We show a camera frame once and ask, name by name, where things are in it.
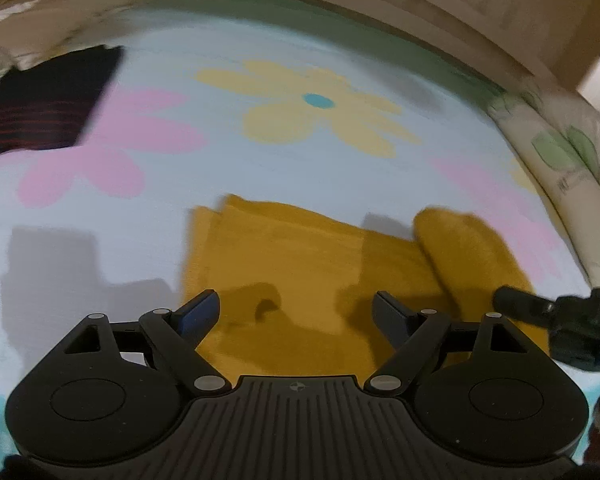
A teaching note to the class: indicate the mustard yellow garment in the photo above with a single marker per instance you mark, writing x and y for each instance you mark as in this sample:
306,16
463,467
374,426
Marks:
290,255

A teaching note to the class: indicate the beige bed headboard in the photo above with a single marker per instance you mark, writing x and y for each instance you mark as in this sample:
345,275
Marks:
430,5

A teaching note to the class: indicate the flower print blanket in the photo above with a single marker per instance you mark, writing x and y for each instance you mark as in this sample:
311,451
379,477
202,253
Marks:
130,200

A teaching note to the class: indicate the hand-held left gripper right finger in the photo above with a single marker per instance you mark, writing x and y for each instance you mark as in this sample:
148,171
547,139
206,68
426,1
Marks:
387,312

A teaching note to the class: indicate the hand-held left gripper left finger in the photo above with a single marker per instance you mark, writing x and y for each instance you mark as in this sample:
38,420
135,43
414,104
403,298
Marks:
200,311

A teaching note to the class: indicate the dark striped folded cloth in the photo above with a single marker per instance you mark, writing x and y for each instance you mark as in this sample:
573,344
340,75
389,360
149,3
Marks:
50,105

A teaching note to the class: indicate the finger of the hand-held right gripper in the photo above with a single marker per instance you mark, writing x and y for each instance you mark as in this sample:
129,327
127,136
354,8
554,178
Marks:
522,305

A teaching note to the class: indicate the leaf print pillow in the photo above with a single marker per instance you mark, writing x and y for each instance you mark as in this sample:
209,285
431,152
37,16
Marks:
565,160

